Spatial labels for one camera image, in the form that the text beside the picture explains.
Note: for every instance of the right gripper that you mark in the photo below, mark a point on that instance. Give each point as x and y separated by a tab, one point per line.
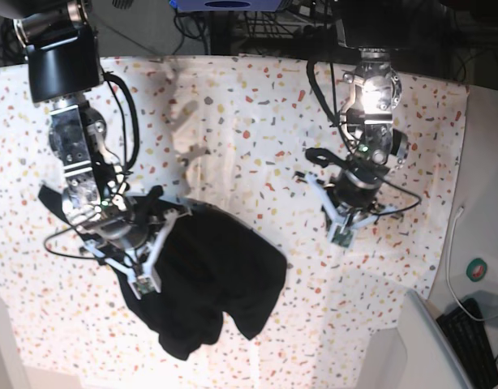
129	225

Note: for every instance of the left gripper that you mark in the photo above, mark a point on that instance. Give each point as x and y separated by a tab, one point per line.
349	194

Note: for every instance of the black t-shirt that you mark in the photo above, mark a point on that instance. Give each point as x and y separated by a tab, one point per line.
211	264

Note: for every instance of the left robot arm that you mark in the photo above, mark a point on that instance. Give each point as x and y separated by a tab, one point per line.
365	122

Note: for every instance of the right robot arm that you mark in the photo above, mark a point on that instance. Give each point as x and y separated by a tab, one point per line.
63	64

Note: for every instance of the terrazzo pattern tablecloth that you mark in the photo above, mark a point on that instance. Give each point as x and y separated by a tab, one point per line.
230	132

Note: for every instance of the green tape roll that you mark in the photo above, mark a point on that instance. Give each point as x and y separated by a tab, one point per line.
476	270

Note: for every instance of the black keyboard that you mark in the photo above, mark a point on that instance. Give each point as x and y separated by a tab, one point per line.
469	341

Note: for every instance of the grey laptop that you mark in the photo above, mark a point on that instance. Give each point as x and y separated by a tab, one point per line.
431	363

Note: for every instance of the blue device top edge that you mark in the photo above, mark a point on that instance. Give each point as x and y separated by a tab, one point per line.
230	5

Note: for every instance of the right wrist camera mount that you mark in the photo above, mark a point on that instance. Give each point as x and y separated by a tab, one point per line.
139	265

